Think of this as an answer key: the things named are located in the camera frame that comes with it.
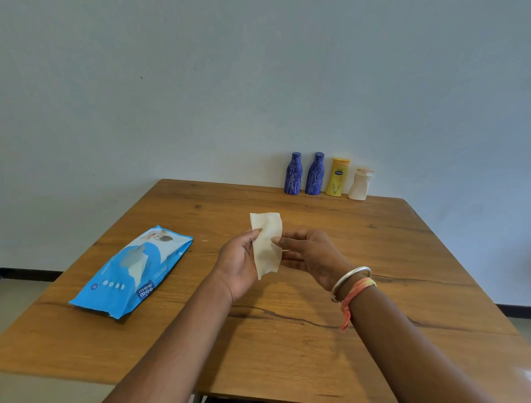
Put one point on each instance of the blue patterned bottle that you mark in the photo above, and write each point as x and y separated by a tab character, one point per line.
315	174
293	174

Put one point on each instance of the wooden table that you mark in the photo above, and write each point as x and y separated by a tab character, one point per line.
290	299

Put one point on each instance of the person's right middle finger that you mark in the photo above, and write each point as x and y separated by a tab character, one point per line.
290	256

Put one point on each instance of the white pump bottle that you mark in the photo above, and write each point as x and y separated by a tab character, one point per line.
359	185

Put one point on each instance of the person's left hand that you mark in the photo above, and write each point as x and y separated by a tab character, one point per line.
234	265

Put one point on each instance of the white wet wipe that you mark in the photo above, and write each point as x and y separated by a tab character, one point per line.
267	243

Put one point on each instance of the blue wet wipes packet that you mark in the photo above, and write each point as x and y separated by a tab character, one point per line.
132	272

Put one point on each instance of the person's right thumb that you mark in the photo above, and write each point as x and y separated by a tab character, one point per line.
286	243

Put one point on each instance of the orange thread wristband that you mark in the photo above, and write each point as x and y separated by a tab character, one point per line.
353	295

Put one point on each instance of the yellow lotion bottle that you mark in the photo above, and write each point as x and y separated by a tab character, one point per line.
338	177

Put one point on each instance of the person's right hand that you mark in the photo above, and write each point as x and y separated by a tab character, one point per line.
315	257

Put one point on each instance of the silver bangle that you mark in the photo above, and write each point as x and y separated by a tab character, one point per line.
347	279

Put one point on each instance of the person's left forearm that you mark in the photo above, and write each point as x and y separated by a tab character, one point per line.
174	348

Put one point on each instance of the person's left thumb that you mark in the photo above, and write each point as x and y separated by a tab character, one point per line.
248	240

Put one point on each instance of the person's right forearm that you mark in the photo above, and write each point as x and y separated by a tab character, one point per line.
410	348

